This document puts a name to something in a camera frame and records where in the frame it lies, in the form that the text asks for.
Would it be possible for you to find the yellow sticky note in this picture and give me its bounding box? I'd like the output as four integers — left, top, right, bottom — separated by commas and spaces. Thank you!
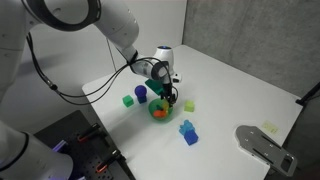
261, 120, 280, 135

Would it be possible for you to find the dark blue block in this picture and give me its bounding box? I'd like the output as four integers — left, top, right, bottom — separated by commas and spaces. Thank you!
137, 95, 149, 105

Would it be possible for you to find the black perforated base board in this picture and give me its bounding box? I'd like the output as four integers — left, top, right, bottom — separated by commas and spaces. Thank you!
33, 109, 136, 180

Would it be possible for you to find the green plastic bowl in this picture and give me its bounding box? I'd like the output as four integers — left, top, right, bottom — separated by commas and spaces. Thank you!
148, 97, 177, 123

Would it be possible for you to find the round yellow spiky toy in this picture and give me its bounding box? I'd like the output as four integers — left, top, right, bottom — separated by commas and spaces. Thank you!
161, 101, 173, 114

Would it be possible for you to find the orange toy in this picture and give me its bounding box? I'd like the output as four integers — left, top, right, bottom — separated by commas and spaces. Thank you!
153, 109, 168, 119

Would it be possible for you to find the lime green cube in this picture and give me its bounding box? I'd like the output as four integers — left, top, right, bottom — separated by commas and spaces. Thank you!
183, 99, 197, 113

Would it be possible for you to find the light blue knobbly toy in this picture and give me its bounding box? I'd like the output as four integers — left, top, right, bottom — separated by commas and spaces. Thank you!
178, 119, 196, 136

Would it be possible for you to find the black orange clamp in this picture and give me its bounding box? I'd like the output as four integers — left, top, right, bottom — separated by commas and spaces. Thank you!
76, 122, 102, 143
95, 149, 123, 174

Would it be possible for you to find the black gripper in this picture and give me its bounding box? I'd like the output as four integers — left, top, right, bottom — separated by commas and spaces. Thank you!
160, 77, 178, 108

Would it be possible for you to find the grey metal plate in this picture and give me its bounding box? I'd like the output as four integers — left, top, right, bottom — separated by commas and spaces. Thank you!
234, 124, 298, 178

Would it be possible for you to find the black stand pole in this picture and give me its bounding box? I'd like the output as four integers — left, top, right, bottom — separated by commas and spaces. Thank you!
295, 81, 320, 108

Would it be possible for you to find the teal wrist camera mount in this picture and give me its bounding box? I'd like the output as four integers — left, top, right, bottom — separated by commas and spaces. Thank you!
144, 78, 165, 96

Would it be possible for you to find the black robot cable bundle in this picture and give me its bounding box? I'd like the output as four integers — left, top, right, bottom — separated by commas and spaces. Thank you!
25, 31, 178, 106

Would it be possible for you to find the purple ball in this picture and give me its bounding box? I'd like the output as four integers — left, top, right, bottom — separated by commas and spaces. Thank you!
134, 84, 148, 98

